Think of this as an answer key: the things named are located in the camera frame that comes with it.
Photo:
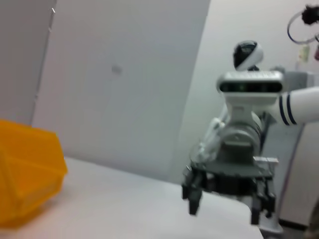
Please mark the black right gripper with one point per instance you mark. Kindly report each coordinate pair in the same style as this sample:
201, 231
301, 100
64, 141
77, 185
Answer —
236, 169

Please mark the white backdrop board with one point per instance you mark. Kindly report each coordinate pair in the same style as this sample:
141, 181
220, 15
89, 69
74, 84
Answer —
124, 99
22, 62

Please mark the black white robot head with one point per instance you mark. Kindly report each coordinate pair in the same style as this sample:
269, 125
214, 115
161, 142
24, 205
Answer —
248, 54

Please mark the white hanging power strip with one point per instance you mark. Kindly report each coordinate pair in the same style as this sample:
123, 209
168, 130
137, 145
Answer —
304, 56

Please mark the yellow plastic bin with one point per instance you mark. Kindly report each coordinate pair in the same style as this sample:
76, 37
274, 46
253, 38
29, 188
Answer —
30, 169

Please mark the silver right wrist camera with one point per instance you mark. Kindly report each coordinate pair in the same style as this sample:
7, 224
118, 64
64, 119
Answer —
249, 87

